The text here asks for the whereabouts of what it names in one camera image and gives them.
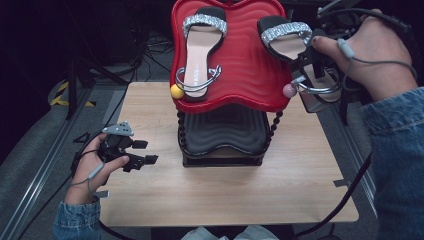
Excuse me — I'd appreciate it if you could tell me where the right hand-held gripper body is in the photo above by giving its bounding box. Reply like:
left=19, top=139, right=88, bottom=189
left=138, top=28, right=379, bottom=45
left=316, top=0, right=382, bottom=40

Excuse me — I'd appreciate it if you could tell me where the person's left hand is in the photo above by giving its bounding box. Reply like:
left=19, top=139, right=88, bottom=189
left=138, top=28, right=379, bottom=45
left=63, top=133, right=131, bottom=206

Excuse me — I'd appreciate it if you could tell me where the metal floor rail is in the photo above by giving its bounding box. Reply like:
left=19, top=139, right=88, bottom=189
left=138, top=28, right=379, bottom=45
left=0, top=88, right=98, bottom=240
left=318, top=108, right=380, bottom=219

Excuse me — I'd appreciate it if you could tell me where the person's white clothing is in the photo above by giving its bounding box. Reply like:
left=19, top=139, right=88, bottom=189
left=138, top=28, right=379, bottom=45
left=180, top=224, right=280, bottom=240

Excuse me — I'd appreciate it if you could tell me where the person's right hand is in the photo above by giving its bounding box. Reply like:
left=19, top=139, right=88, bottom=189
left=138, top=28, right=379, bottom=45
left=312, top=8, right=419, bottom=102

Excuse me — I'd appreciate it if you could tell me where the grey right gripper cable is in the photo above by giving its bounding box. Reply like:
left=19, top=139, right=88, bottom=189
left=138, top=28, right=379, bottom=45
left=336, top=37, right=419, bottom=81

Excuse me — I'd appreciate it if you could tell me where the bundle of black floor cables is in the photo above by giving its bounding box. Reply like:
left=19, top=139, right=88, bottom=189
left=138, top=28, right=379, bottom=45
left=132, top=29, right=177, bottom=74

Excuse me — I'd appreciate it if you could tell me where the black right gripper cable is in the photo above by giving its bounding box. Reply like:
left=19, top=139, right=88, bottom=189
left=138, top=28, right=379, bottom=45
left=291, top=6, right=414, bottom=240

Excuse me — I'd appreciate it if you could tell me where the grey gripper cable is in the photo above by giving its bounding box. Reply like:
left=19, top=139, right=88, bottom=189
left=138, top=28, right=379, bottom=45
left=336, top=37, right=419, bottom=81
left=69, top=161, right=106, bottom=198

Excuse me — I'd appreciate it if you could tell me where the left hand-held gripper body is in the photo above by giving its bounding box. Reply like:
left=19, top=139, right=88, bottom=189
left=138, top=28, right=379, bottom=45
left=96, top=120, right=135, bottom=163

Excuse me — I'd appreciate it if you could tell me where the black silver strap heeled sandal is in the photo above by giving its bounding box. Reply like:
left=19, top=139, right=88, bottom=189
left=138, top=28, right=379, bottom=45
left=256, top=15, right=345, bottom=114
left=174, top=6, right=229, bottom=103

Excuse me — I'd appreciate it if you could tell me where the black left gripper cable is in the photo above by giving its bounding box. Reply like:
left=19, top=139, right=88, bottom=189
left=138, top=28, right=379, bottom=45
left=16, top=83, right=131, bottom=240

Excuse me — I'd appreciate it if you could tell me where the grey left gripper cable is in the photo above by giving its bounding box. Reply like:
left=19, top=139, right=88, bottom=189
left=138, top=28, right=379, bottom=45
left=69, top=161, right=106, bottom=198

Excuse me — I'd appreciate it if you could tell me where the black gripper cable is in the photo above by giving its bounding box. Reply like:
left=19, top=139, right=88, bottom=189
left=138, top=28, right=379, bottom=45
left=291, top=6, right=414, bottom=240
left=16, top=83, right=131, bottom=240

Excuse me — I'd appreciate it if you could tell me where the red and black shoe rack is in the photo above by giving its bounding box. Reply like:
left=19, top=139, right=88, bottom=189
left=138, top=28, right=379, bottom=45
left=169, top=0, right=299, bottom=169

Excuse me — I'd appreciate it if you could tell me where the yellow black hazard tape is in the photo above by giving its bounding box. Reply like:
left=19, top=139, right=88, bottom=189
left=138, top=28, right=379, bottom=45
left=49, top=81, right=97, bottom=108

